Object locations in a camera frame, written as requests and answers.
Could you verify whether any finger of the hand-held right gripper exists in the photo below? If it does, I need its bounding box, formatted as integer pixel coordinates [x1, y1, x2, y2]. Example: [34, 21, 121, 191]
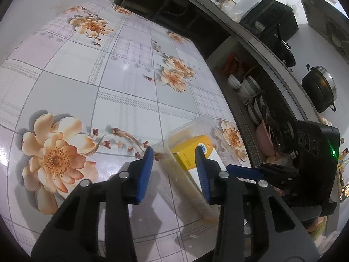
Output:
[226, 162, 300, 182]

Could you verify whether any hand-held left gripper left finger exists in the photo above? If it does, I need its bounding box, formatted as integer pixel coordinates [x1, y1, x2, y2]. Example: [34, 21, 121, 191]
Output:
[31, 147, 154, 262]

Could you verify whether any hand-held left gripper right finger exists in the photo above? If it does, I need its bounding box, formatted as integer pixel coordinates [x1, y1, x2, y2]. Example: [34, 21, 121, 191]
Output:
[195, 147, 319, 262]

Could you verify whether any clear yellow food package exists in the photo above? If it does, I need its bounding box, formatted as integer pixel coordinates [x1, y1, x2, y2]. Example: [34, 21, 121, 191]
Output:
[159, 116, 228, 221]

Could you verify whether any pink plastic basin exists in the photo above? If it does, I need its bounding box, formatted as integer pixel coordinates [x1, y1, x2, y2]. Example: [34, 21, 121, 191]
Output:
[255, 120, 276, 156]

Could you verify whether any stack of plates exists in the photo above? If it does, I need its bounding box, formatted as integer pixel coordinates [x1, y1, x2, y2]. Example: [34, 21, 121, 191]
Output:
[247, 95, 269, 123]

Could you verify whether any concrete kitchen counter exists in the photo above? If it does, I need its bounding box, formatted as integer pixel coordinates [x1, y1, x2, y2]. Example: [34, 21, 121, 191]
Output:
[113, 0, 322, 121]

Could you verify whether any black lidded pot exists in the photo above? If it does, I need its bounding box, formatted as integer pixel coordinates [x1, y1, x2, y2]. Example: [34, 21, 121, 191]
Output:
[301, 64, 339, 113]

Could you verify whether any stack of bowls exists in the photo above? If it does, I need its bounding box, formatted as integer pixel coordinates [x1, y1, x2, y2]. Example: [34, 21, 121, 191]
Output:
[240, 76, 263, 99]

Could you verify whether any white bowl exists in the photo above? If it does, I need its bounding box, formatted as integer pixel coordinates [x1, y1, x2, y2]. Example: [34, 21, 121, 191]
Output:
[228, 74, 242, 89]

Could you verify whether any floral plastic tablecloth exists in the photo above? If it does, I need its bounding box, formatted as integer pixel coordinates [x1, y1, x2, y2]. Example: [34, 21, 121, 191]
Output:
[0, 0, 254, 254]

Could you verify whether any red printed packet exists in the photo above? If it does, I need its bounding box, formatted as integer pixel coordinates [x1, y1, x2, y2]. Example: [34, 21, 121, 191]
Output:
[222, 53, 246, 77]

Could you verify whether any black wok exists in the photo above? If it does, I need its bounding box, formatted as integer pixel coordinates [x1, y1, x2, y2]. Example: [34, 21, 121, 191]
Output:
[273, 24, 296, 67]

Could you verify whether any range hood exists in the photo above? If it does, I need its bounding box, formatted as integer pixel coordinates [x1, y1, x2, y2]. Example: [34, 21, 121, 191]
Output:
[296, 0, 349, 58]

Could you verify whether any black kitchen appliance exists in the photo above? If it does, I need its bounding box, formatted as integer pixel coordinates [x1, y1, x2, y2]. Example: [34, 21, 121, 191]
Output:
[238, 0, 299, 50]

